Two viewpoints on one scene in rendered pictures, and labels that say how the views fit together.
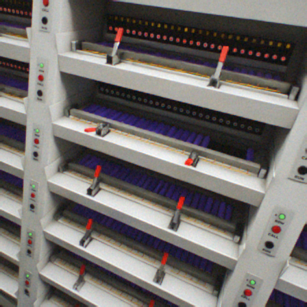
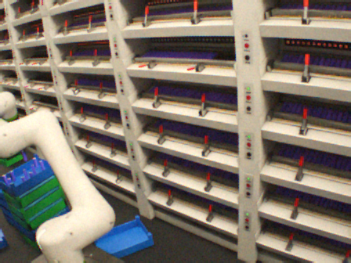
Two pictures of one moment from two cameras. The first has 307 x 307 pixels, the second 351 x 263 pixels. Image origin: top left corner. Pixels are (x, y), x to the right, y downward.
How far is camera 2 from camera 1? 76 cm
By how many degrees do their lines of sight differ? 23
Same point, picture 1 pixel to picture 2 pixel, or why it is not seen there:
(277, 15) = not seen: outside the picture
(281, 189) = (243, 72)
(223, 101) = (200, 30)
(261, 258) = (248, 119)
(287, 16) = not seen: outside the picture
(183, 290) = (221, 158)
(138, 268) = (193, 150)
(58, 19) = (117, 13)
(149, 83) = (164, 31)
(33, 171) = (124, 102)
